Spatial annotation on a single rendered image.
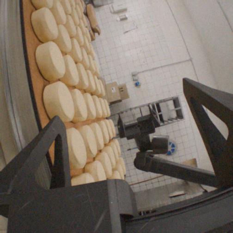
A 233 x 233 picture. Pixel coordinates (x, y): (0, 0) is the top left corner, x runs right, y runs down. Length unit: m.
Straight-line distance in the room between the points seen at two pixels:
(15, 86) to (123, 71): 4.24
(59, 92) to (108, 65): 4.34
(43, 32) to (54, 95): 0.09
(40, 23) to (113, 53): 4.39
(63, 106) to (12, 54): 0.12
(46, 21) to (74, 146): 0.16
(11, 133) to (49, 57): 0.11
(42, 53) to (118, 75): 4.24
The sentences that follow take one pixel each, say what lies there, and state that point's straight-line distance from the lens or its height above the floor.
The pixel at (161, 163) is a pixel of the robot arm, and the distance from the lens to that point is 0.71.
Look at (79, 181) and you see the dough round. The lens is 0.23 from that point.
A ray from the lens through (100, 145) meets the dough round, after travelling 0.34.
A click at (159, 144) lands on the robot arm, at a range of 0.70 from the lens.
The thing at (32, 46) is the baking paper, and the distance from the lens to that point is 0.24.
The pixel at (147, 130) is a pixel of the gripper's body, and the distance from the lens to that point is 0.65.
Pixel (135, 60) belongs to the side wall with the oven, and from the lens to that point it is 4.52.
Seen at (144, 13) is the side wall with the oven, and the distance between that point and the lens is 5.07.
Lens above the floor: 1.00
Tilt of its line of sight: 6 degrees down
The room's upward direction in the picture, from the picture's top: 75 degrees clockwise
